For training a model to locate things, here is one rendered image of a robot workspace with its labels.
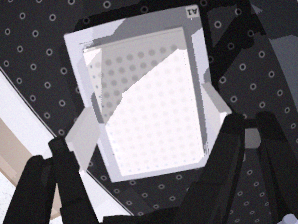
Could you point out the white well plate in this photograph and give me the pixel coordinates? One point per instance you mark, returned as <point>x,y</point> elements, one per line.
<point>145,92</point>

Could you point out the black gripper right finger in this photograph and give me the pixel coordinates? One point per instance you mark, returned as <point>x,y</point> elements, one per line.
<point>210,199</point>

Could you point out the grey lab machine housing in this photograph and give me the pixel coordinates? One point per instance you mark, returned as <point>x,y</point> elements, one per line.
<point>279,19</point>

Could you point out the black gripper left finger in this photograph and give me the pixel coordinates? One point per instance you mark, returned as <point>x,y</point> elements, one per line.
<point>33,197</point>

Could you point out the grey flat plate nest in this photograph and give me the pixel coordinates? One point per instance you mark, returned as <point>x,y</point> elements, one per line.
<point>187,17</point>

